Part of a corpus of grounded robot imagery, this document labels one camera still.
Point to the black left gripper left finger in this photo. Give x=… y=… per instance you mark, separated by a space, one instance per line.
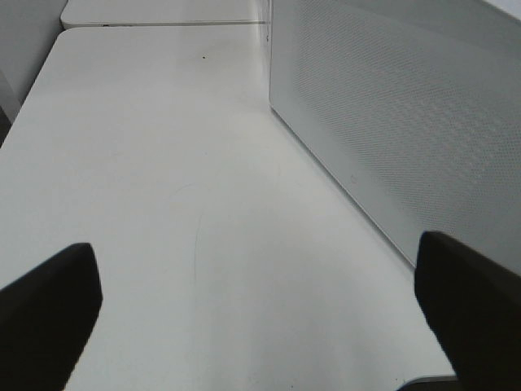
x=47 y=317

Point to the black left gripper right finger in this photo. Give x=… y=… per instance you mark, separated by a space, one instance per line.
x=472 y=305

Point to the white microwave door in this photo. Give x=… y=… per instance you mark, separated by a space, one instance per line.
x=413 y=107

